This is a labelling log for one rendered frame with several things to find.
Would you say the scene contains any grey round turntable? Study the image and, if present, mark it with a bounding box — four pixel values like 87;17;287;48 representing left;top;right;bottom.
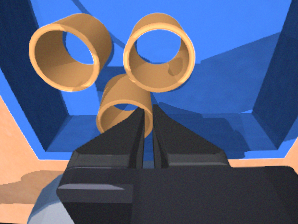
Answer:
26;161;154;224

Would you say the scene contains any blue open crate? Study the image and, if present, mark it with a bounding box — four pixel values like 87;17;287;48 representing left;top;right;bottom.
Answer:
0;0;298;160

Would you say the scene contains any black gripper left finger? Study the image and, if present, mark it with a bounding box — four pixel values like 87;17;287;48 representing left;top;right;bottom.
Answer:
65;107;145;170

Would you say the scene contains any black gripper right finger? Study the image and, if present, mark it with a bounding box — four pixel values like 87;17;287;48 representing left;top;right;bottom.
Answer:
152;104;231;168

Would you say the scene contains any bronze bushing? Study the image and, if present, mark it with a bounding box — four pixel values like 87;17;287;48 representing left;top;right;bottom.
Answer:
123;13;195;93
29;13;112;92
96;74;153;138

